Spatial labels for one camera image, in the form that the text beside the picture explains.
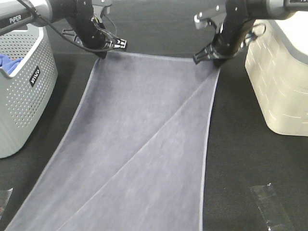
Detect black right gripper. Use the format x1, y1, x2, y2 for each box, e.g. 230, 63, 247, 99
192, 4, 254, 69

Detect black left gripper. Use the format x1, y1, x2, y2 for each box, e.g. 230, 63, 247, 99
61, 0, 128, 59

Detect grey microfibre towel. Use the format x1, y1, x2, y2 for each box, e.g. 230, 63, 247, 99
7, 52, 220, 231

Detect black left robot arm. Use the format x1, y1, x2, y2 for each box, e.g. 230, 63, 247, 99
0, 0, 127, 59

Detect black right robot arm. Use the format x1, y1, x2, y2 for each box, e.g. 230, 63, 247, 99
193, 0, 308, 65

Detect blue towel in basket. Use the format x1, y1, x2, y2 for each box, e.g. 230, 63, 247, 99
0, 54, 23, 75

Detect white plastic storage bin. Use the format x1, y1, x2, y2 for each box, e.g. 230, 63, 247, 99
245, 20, 308, 137

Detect grey perforated laundry basket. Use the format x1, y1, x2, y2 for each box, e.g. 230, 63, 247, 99
0, 24, 58, 158

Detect black table mat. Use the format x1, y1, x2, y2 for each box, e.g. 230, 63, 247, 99
0, 0, 308, 231

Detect right clear tape strip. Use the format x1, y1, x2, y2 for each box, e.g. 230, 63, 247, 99
250, 183, 295, 231

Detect clear tape strip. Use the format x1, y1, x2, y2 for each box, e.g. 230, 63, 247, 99
250, 183, 295, 231
0, 188, 13, 218

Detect left clear tape strip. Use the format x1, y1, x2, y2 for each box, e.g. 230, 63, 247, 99
0, 188, 13, 218

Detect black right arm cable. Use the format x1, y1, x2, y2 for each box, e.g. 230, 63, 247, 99
243, 23, 267, 46

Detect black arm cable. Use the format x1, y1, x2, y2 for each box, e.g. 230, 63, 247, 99
243, 23, 267, 46
16, 0, 118, 53

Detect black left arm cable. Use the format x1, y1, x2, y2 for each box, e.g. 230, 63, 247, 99
16, 0, 118, 53

